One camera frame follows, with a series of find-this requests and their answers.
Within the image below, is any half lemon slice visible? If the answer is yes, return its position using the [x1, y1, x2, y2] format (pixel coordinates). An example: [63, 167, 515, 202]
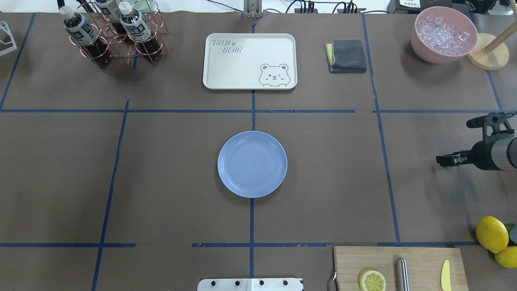
[358, 270, 387, 291]

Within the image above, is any wooden cutting board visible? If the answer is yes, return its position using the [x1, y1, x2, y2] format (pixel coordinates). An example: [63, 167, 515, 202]
[334, 246, 469, 291]

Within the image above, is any small yellow lemon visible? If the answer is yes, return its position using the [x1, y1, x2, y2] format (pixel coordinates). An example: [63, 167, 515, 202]
[494, 246, 517, 268]

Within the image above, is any dark tea bottle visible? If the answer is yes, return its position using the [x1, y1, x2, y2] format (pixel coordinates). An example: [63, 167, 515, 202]
[59, 6, 112, 66]
[118, 1, 162, 64]
[94, 0, 132, 44]

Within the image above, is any green lime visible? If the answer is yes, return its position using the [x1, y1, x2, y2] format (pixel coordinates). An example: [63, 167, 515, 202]
[504, 223, 517, 245]

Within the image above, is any yellow plastic knife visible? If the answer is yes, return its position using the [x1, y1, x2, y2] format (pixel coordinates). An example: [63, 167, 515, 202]
[441, 259, 451, 291]

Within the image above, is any dark tea bottle left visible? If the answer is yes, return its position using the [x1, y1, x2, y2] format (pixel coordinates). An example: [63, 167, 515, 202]
[59, 6, 112, 66]

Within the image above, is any pink bowl of ice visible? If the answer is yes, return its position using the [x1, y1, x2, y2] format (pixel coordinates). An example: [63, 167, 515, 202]
[411, 6, 478, 64]

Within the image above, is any large yellow lemon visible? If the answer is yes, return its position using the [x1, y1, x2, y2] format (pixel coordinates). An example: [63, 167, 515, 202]
[475, 216, 509, 254]

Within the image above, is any dark tea bottle middle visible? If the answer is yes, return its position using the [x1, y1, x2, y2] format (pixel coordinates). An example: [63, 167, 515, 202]
[94, 0, 132, 44]

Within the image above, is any copper wire bottle rack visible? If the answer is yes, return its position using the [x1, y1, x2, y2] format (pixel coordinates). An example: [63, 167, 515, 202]
[59, 0, 168, 65]

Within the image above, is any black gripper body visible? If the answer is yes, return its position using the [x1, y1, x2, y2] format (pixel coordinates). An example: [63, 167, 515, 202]
[469, 141, 494, 170]

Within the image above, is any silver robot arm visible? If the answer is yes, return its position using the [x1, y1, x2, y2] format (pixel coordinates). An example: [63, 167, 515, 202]
[436, 137, 517, 171]

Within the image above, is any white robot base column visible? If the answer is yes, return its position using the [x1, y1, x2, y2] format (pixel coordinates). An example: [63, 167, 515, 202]
[197, 278, 304, 291]

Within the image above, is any dark tea bottle right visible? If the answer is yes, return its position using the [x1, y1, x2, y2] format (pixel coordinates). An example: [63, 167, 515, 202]
[118, 1, 162, 64]

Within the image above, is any mint green bowl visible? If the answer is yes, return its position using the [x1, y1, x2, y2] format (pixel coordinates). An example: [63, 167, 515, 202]
[127, 0, 159, 13]

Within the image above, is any grey folded cloth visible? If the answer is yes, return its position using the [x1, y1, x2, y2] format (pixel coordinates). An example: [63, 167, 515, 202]
[324, 39, 367, 73]

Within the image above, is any cream bear serving tray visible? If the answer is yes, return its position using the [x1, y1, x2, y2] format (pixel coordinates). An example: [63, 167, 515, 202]
[202, 33, 298, 90]

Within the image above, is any blue plastic plate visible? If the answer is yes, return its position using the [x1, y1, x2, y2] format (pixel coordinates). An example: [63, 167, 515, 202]
[217, 131, 288, 198]

